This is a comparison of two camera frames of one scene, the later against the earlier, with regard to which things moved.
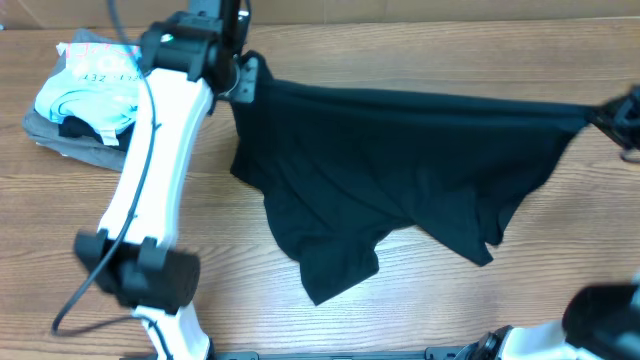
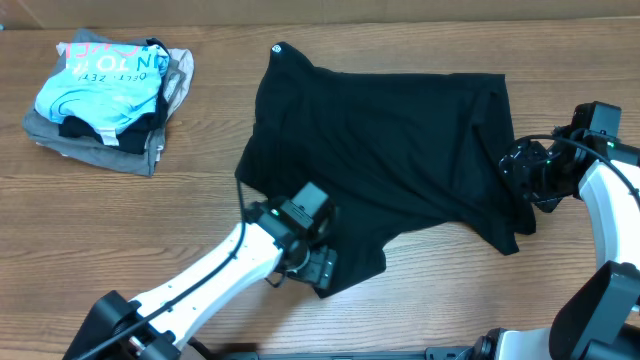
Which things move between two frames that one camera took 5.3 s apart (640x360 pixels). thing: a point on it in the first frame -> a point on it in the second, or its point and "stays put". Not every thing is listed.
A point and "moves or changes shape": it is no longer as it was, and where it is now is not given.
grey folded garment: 47,134 stays put
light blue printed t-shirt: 99,85 stays put
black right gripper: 617,116 -> 520,170
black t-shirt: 340,166 moves or changes shape
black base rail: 432,353 stays put
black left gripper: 247,69 -> 321,270
